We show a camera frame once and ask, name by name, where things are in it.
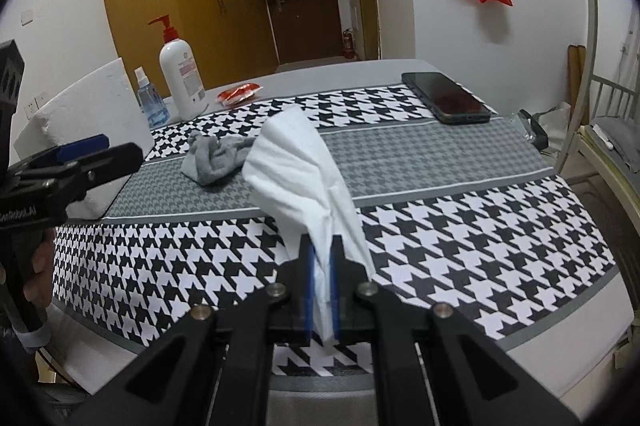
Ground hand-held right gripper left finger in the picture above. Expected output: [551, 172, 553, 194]
[65, 233, 317, 426]

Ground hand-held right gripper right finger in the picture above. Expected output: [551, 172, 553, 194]
[331, 233, 583, 426]

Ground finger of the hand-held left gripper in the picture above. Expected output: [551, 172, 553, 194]
[50, 143, 144, 194]
[7, 135, 111, 179]

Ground white foam box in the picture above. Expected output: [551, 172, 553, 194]
[14, 58, 153, 221]

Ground white tissue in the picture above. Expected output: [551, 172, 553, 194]
[241, 105, 376, 343]

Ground person's left hand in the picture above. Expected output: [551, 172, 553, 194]
[22, 231, 57, 309]

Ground small clear spray bottle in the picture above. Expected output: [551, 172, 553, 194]
[134, 67, 170, 128]

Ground grey sock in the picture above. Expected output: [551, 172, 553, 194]
[180, 129, 261, 188]

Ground white pump bottle red top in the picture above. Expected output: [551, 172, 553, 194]
[147, 14, 208, 119]

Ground houndstooth tablecloth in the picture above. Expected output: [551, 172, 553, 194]
[35, 58, 636, 402]

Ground red snack packet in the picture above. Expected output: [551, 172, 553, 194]
[216, 82, 263, 107]

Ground dark brown door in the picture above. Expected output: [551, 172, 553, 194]
[257, 0, 346, 66]

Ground black smartphone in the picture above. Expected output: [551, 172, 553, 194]
[401, 72, 492, 124]

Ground black and clear object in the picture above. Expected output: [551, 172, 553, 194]
[515, 109, 549, 152]

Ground grey folded bedding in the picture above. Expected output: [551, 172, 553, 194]
[590, 116, 640, 174]

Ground wooden boards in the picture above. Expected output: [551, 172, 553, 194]
[567, 45, 587, 117]

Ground white wall socket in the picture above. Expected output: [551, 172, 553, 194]
[25, 94, 51, 116]

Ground metal bed frame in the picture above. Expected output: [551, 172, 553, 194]
[555, 0, 640, 227]

